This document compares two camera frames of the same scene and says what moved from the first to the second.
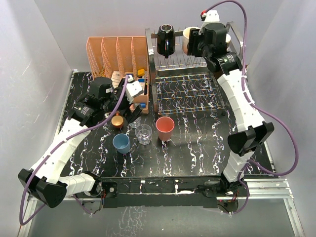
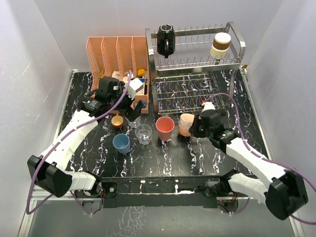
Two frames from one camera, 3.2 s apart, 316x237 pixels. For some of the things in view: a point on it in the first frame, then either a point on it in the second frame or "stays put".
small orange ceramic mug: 117,121 stays put
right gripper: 193,38 -> 197,120
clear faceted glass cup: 136,122 stays put
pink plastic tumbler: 165,125 stays put
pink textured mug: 185,37 -> 185,123
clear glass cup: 143,132 stays put
